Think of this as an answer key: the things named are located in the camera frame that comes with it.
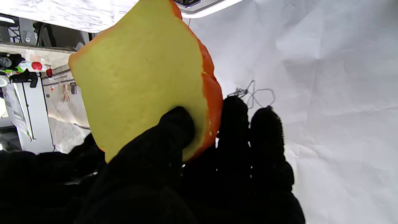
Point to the white pedestal cabinet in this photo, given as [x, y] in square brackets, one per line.
[32, 115]

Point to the white crumpled backdrop sheet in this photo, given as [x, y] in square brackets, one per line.
[326, 93]

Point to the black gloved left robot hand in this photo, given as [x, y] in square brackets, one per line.
[242, 174]

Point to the toy toast slice orange crust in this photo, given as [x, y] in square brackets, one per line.
[140, 71]

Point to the white two-slot toaster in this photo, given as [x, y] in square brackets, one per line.
[202, 7]

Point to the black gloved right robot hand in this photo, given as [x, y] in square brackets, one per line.
[37, 193]

